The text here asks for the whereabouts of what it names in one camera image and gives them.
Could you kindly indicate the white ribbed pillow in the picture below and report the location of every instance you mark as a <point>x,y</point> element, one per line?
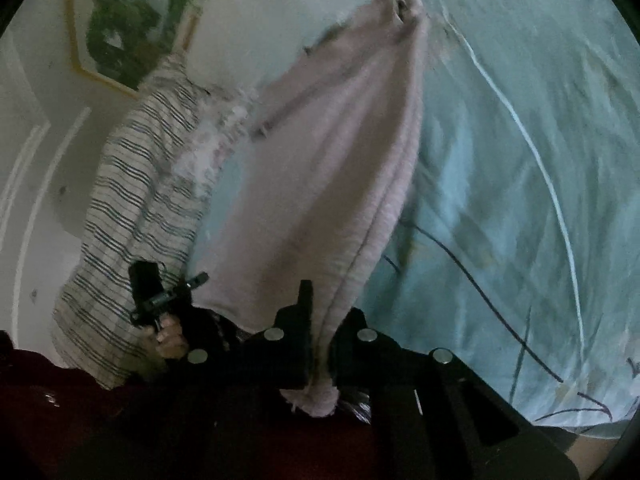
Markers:
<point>248,43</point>

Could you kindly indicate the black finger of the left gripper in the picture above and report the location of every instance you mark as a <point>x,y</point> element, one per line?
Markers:
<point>195,282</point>

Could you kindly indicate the light blue floral bedsheet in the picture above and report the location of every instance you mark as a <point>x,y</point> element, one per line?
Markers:
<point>517,247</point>

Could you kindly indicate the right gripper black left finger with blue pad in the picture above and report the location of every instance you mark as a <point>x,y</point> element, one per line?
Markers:
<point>282,354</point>

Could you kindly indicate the framed green landscape painting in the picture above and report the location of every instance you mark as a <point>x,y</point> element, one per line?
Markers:
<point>120,42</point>

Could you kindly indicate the mauve knit sweater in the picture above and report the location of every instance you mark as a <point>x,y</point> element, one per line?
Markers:
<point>336,140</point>

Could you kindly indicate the person's left hand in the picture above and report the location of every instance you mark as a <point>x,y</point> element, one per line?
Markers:
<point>167,342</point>

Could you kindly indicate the plaid checked blanket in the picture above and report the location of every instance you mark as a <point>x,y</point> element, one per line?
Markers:
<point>157,171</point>

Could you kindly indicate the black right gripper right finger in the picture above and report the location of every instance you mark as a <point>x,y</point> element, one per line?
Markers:
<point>363,360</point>

